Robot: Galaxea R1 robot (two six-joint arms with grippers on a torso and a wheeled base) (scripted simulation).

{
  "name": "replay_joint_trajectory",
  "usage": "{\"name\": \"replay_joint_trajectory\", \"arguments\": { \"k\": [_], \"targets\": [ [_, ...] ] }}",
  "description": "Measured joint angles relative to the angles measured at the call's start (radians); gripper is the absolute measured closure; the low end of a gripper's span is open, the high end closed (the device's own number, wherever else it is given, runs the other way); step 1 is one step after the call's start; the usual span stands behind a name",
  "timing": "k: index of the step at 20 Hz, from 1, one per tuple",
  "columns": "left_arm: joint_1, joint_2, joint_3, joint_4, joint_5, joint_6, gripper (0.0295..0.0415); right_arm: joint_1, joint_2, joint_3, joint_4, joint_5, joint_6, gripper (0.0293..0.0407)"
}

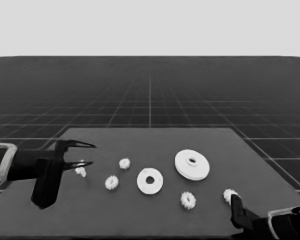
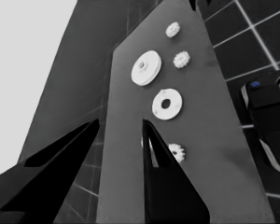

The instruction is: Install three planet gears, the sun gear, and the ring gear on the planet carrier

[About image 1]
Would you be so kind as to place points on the small white toothed gear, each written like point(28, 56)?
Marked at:
point(226, 195)
point(121, 163)
point(108, 183)
point(184, 201)

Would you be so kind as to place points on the large thick white disc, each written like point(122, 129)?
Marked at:
point(198, 170)

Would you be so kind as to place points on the small white T-shaped piece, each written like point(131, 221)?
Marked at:
point(80, 171)

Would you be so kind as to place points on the white round carrier with pins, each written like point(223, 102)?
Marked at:
point(158, 181)

